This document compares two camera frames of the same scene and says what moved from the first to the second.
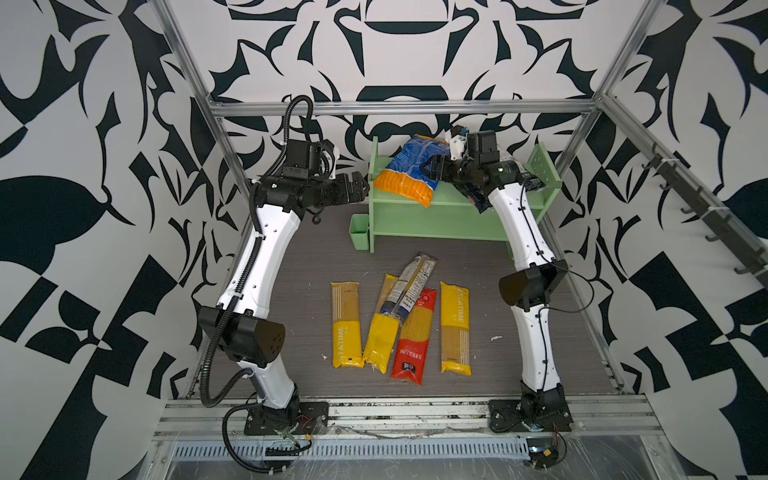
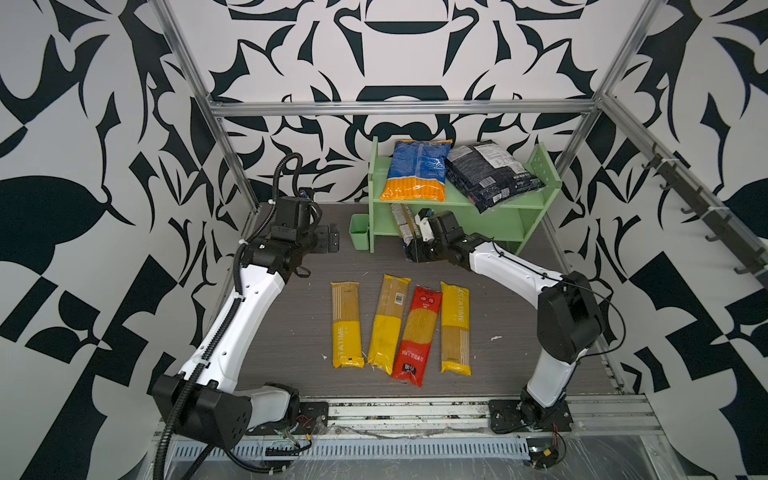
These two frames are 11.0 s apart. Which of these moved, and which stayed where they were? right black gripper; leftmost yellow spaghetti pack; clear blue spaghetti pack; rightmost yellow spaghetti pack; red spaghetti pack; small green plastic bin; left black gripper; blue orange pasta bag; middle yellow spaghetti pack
Moved: left black gripper; right black gripper; clear blue spaghetti pack; blue orange pasta bag
Stayed: small green plastic bin; red spaghetti pack; rightmost yellow spaghetti pack; leftmost yellow spaghetti pack; middle yellow spaghetti pack
